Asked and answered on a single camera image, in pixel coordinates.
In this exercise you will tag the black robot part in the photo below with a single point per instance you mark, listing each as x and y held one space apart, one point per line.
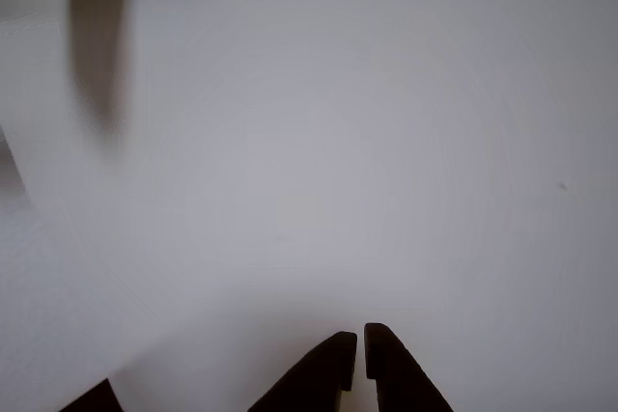
94 400

